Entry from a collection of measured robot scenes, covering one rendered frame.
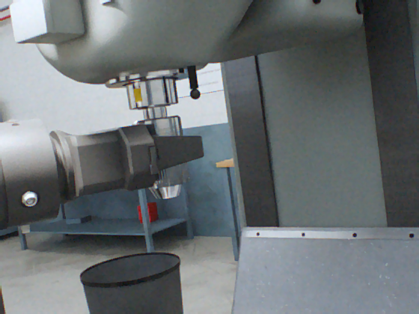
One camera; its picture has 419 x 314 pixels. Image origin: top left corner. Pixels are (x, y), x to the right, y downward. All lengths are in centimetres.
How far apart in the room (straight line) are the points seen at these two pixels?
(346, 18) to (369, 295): 39
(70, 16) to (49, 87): 691
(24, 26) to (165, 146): 16
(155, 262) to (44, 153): 235
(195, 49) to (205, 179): 526
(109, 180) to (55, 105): 682
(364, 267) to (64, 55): 53
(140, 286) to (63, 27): 200
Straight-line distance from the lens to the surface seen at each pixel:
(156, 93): 49
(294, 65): 85
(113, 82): 49
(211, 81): 556
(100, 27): 43
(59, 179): 45
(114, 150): 45
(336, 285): 83
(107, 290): 239
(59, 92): 719
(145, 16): 43
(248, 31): 58
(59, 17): 43
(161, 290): 241
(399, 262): 80
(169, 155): 48
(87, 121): 683
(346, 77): 81
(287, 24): 56
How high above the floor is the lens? 126
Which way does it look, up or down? 5 degrees down
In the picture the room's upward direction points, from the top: 8 degrees counter-clockwise
